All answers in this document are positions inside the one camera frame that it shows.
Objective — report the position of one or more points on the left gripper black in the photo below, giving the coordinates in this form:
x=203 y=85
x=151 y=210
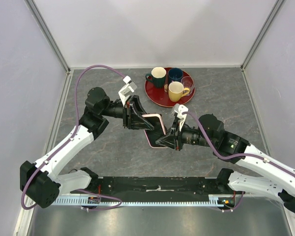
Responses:
x=138 y=121

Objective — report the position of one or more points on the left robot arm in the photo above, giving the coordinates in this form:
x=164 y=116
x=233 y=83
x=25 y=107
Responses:
x=41 y=180

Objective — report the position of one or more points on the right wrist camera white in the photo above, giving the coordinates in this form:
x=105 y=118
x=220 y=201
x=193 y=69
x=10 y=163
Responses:
x=178 y=110

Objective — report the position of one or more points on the slotted cable duct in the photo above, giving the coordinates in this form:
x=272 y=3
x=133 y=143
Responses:
x=83 y=200

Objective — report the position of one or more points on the clear glass cup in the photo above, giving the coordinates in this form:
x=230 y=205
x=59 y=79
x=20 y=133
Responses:
x=188 y=82

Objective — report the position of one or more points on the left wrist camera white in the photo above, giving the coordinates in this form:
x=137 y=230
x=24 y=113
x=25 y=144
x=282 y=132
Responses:
x=127 y=89

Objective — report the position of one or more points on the red round tray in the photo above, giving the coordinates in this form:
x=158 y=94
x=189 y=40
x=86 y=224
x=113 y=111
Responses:
x=160 y=97

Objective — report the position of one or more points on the dark green mug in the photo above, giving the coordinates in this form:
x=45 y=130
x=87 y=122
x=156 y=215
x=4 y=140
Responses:
x=157 y=77

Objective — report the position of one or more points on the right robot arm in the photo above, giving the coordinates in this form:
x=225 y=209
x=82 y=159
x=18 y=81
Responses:
x=276 y=180

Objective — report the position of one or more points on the dark blue mug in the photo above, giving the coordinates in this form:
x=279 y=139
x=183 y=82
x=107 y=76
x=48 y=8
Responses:
x=175 y=75

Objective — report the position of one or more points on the phone with pink case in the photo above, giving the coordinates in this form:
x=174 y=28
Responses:
x=158 y=131

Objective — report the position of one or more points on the yellow mug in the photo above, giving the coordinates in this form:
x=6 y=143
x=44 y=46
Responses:
x=177 y=90

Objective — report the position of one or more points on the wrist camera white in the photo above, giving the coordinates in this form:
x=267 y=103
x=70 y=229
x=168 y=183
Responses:
x=127 y=89
x=178 y=110

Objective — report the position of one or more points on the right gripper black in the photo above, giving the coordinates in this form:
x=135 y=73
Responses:
x=173 y=139

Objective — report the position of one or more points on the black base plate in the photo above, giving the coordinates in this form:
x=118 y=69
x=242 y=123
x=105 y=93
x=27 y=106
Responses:
x=156 y=188

